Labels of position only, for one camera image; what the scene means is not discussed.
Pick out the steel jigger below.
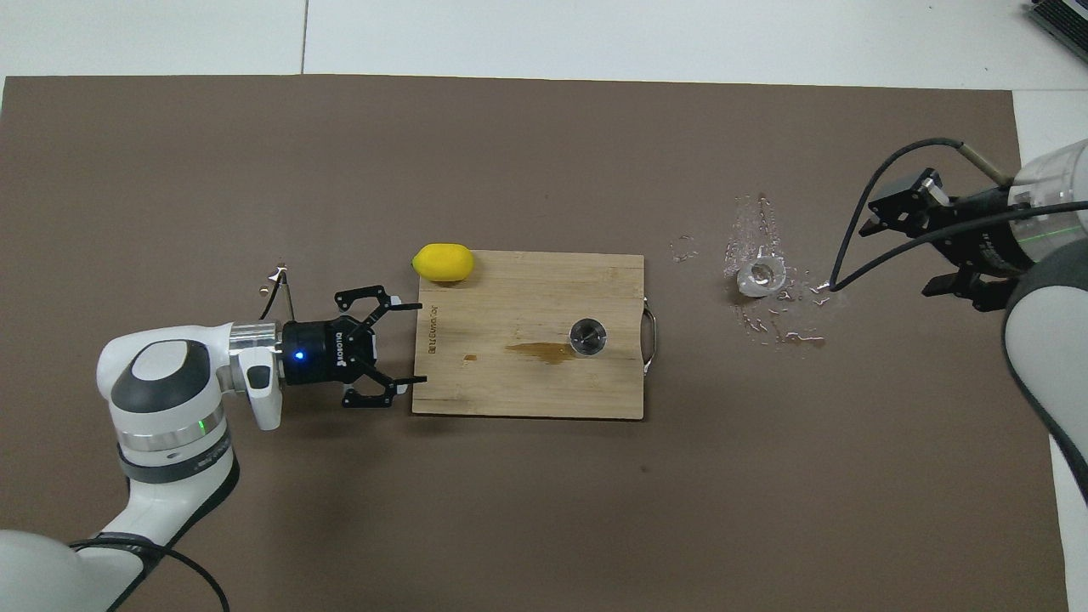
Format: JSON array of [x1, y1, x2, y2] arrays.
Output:
[[568, 318, 608, 356]]

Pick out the grey laptop corner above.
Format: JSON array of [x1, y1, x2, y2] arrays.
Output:
[[1024, 0, 1088, 62]]

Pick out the brown table mat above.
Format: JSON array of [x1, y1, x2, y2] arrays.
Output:
[[0, 75, 1070, 612]]

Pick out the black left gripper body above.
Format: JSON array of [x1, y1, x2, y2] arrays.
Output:
[[276, 316, 380, 388]]

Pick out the yellow lemon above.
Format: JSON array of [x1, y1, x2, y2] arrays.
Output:
[[412, 243, 475, 283]]

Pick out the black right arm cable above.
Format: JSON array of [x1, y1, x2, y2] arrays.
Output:
[[829, 139, 1088, 294]]

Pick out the clear plastic cup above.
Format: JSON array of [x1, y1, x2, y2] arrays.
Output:
[[736, 255, 786, 298]]

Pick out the wooden cutting board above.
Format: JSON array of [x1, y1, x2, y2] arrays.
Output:
[[411, 251, 657, 420]]

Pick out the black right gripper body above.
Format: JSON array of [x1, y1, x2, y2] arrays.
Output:
[[935, 189, 1034, 275]]

